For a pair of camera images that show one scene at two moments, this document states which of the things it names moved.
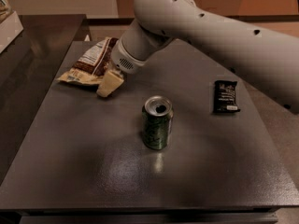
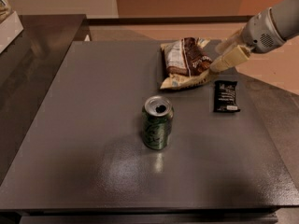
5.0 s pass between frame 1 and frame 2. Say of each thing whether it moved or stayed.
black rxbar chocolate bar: stayed
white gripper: moved
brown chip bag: moved
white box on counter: stayed
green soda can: stayed
